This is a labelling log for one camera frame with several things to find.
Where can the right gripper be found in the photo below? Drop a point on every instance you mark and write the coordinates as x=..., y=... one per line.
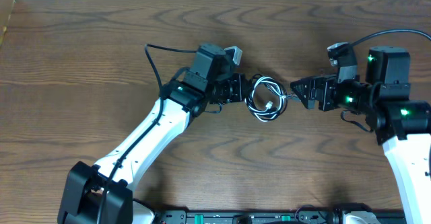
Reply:
x=327, y=83

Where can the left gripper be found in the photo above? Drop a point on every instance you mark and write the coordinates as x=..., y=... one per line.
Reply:
x=238, y=82

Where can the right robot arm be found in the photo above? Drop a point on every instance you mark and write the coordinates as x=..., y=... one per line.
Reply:
x=401, y=125

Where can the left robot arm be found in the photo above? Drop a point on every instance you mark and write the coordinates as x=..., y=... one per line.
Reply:
x=103, y=192

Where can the cardboard box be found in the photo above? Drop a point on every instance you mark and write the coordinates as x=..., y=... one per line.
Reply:
x=6, y=8

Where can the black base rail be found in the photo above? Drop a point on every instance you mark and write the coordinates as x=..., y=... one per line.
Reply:
x=302, y=216

